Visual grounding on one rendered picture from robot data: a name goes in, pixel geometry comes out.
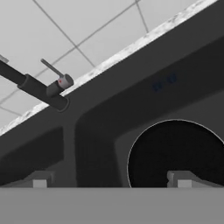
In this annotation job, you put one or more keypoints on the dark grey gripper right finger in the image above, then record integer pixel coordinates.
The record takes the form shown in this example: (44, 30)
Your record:
(183, 178)

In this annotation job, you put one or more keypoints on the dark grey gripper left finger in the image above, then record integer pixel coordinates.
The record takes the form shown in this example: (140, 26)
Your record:
(39, 178)

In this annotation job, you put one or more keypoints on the black round pan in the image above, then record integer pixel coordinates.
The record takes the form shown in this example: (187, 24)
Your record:
(178, 148)

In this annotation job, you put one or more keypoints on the dark grey sink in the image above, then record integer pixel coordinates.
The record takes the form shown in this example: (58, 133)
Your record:
(122, 102)

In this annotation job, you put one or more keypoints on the black tap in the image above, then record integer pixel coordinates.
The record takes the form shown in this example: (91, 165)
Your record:
(40, 86)

